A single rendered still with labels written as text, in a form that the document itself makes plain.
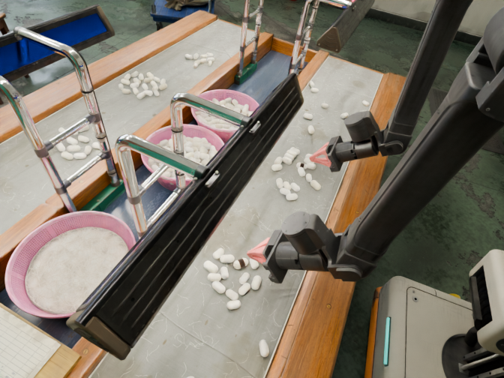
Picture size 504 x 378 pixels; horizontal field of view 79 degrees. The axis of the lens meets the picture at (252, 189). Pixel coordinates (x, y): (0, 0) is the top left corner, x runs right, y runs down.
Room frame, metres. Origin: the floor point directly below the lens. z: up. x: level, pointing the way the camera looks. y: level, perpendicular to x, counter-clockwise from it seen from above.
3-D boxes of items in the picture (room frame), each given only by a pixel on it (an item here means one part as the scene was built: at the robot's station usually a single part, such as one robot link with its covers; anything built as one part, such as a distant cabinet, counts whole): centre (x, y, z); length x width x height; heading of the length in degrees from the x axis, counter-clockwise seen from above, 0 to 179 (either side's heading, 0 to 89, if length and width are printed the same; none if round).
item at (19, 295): (0.30, 0.37, 0.72); 0.27 x 0.27 x 0.10
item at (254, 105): (0.98, 0.15, 0.72); 0.27 x 0.27 x 0.10
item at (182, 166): (0.40, 0.12, 0.90); 0.20 x 0.19 x 0.45; 163
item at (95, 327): (0.38, 0.05, 1.08); 0.62 x 0.08 x 0.07; 163
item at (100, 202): (0.52, 0.51, 0.90); 0.20 x 0.19 x 0.45; 163
